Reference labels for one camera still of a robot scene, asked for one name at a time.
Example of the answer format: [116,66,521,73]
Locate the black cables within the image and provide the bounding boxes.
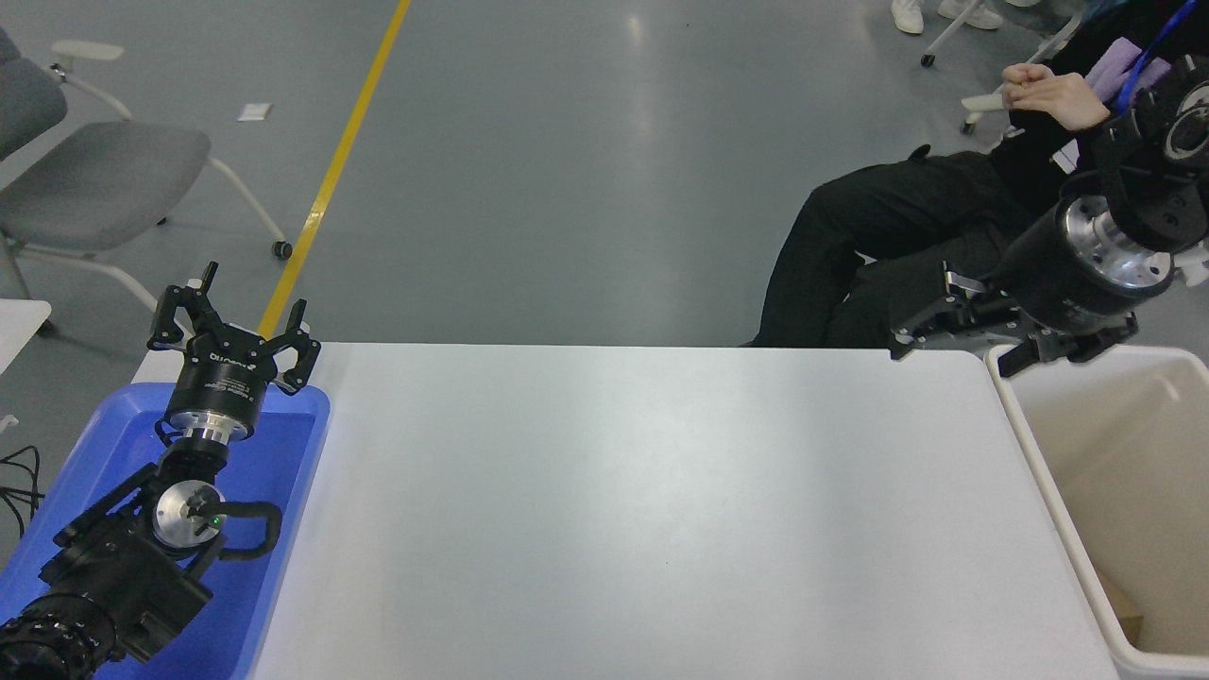
[0,444,45,539]

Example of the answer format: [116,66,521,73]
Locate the seated person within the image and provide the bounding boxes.
[751,0,1209,349]

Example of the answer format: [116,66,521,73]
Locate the brown cardboard piece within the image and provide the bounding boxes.
[1096,567,1146,653]

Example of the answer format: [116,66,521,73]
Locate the blue plastic tray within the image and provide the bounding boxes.
[0,381,333,680]

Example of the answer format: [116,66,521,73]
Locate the small white side table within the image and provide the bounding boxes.
[0,299,54,379]

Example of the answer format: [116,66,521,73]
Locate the grey office chair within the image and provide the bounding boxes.
[0,19,294,336]

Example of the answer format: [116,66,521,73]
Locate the person's left hand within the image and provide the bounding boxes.
[1001,64,1078,126]

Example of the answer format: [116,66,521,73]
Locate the large pale plastic bin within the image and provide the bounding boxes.
[985,342,1209,680]

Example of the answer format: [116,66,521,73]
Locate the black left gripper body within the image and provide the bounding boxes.
[168,326,278,429]

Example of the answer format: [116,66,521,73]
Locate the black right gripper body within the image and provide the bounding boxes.
[990,206,1149,333]

